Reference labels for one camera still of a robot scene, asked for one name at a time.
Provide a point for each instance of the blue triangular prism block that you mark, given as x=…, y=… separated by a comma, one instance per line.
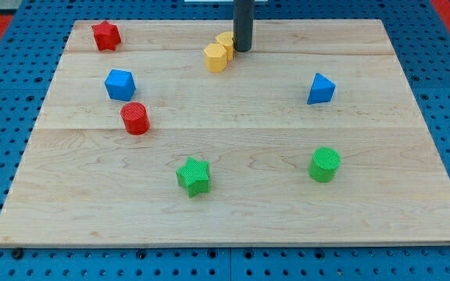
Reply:
x=321, y=91

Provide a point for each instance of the red star block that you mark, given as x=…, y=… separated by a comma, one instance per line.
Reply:
x=106, y=35

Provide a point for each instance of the yellow hexagon block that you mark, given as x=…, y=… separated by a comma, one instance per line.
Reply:
x=215, y=57
x=226, y=39

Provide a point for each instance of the green cylinder block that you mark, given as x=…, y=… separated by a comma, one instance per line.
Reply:
x=324, y=165

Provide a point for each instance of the red cylinder block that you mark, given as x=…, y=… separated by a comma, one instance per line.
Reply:
x=135, y=118

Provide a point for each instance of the green star block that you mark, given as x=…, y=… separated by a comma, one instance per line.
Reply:
x=194, y=177

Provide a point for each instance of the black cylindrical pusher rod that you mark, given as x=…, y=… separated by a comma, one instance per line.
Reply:
x=243, y=24

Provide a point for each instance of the blue cube block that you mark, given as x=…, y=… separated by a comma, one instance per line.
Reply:
x=120, y=85

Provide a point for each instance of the light wooden board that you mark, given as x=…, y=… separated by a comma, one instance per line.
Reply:
x=84, y=181

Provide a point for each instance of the yellow hexagon block front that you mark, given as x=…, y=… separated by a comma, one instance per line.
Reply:
x=215, y=57

